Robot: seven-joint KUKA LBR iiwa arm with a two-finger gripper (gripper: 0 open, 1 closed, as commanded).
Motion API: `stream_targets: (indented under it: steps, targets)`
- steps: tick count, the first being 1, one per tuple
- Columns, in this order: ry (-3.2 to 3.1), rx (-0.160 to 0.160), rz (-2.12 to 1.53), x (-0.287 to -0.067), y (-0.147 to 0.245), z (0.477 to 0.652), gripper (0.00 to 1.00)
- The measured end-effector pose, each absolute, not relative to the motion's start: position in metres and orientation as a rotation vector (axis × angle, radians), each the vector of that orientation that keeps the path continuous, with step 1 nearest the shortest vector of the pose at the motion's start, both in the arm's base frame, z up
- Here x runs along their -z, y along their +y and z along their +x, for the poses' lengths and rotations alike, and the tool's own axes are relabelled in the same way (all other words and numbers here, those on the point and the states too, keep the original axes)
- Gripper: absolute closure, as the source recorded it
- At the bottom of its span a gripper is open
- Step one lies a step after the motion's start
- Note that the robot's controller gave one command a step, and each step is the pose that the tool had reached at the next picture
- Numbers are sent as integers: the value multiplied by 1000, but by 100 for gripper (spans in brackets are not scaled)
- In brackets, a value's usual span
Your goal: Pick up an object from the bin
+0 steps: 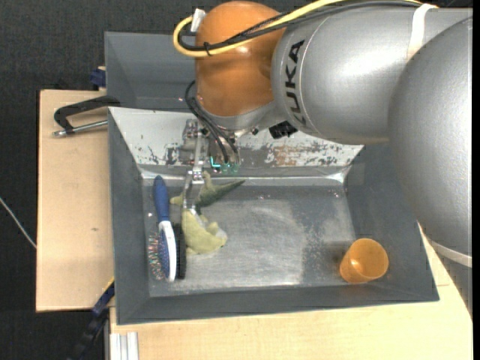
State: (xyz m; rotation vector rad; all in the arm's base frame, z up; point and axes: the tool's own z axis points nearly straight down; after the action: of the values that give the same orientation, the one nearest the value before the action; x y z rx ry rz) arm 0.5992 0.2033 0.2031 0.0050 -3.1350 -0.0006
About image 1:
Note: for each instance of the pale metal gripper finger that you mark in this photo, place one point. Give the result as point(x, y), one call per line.
point(186, 195)
point(195, 186)

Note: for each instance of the blue and white hairbrush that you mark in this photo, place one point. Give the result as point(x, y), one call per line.
point(164, 216)

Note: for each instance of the green plush toy dinosaur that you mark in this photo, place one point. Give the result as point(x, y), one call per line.
point(200, 236)

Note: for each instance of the black brush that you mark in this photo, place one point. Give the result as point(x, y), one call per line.
point(181, 253)

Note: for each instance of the grey metal bin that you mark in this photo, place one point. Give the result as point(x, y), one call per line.
point(262, 238)

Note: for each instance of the brown cardboard board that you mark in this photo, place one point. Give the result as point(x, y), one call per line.
point(71, 208)

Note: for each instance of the orange plastic cup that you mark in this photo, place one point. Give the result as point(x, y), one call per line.
point(365, 261)

